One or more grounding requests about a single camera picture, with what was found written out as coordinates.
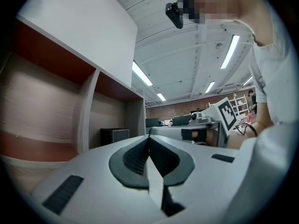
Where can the long ceiling light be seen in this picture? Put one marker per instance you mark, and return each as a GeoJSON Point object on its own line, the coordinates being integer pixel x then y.
{"type": "Point", "coordinates": [142, 72]}
{"type": "Point", "coordinates": [209, 87]}
{"type": "Point", "coordinates": [230, 51]}
{"type": "Point", "coordinates": [161, 96]}
{"type": "Point", "coordinates": [248, 80]}

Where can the black computer monitor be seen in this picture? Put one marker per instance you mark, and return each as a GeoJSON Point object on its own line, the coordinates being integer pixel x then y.
{"type": "Point", "coordinates": [181, 120]}
{"type": "Point", "coordinates": [151, 122]}

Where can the person's white t-shirt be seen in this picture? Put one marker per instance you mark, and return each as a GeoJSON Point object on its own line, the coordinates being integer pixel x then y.
{"type": "Point", "coordinates": [275, 78]}

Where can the person's right forearm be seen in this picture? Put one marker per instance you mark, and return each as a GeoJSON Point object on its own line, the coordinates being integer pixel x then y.
{"type": "Point", "coordinates": [243, 136]}

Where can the person's head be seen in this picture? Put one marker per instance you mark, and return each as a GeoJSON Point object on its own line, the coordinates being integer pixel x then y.
{"type": "Point", "coordinates": [222, 3]}

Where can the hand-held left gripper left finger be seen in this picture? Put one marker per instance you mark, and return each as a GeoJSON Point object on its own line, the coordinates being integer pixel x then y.
{"type": "Point", "coordinates": [93, 171]}

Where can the grey wooden shelf unit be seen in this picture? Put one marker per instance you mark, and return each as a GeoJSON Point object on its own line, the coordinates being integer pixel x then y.
{"type": "Point", "coordinates": [46, 101]}

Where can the white shelf rack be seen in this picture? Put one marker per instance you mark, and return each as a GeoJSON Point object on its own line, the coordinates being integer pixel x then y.
{"type": "Point", "coordinates": [243, 99]}

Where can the black box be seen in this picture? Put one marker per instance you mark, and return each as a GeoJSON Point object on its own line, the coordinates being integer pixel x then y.
{"type": "Point", "coordinates": [116, 136]}

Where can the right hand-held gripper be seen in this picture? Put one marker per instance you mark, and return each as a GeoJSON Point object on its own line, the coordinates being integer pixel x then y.
{"type": "Point", "coordinates": [212, 115]}

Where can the black head-worn camera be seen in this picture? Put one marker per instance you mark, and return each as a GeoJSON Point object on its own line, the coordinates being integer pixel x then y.
{"type": "Point", "coordinates": [174, 14]}

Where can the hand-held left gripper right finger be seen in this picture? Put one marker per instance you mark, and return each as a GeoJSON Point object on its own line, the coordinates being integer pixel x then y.
{"type": "Point", "coordinates": [205, 171]}

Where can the person's right hand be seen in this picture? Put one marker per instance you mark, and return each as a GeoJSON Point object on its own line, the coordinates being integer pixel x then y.
{"type": "Point", "coordinates": [212, 139]}

